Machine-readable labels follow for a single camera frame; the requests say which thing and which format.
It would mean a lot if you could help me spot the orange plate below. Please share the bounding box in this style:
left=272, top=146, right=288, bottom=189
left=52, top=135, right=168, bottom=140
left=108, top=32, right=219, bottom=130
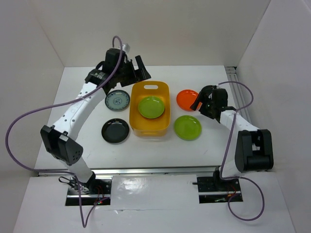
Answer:
left=176, top=89, right=198, bottom=112

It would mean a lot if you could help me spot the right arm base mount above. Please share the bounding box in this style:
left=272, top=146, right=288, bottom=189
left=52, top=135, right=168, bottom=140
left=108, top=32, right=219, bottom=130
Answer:
left=192, top=170, right=243, bottom=204

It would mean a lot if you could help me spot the green plate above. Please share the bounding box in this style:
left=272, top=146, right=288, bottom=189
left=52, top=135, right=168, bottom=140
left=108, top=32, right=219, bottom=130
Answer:
left=173, top=115, right=202, bottom=141
left=138, top=96, right=165, bottom=119

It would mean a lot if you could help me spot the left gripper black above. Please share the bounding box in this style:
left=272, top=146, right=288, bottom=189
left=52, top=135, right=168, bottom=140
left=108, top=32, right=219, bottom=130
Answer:
left=114, top=55, right=150, bottom=87

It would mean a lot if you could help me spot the yellow plastic bin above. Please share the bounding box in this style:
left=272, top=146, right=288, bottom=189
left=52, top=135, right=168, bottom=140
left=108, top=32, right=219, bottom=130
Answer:
left=129, top=81, right=171, bottom=137

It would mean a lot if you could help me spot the black plate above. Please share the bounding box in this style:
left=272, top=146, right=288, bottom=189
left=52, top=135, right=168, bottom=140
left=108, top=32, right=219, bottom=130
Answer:
left=101, top=118, right=130, bottom=144

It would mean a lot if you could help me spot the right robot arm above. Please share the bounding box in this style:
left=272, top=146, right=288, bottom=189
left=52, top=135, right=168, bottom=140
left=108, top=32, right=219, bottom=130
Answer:
left=190, top=85, right=274, bottom=190

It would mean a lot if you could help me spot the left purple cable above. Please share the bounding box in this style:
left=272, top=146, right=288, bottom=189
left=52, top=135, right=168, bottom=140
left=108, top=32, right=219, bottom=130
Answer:
left=4, top=35, right=123, bottom=228

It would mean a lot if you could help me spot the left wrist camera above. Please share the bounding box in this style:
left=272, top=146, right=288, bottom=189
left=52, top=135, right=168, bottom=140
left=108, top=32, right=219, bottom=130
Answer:
left=122, top=44, right=130, bottom=54

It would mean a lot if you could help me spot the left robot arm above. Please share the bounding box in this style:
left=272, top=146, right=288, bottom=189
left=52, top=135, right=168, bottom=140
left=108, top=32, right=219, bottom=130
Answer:
left=40, top=48, right=151, bottom=194

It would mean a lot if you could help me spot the blue patterned plate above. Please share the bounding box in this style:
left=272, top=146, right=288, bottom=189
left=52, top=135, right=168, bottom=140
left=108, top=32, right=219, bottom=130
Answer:
left=104, top=90, right=130, bottom=111

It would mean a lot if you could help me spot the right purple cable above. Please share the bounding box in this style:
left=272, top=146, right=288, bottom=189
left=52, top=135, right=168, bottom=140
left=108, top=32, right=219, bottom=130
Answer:
left=217, top=81, right=265, bottom=221

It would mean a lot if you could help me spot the purple cable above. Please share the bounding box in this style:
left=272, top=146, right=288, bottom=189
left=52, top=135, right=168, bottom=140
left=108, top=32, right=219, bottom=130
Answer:
left=217, top=81, right=265, bottom=221
left=4, top=35, right=123, bottom=228

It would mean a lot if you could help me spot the aluminium front rail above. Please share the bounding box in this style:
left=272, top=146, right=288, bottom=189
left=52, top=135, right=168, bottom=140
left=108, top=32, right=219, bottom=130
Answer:
left=36, top=166, right=217, bottom=176

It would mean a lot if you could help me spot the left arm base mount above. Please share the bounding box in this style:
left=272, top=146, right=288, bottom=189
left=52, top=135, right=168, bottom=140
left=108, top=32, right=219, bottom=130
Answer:
left=58, top=176, right=112, bottom=206

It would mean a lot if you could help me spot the aluminium side rail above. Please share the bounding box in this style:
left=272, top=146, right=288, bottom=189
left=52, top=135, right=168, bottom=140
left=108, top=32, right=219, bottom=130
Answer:
left=225, top=67, right=251, bottom=122

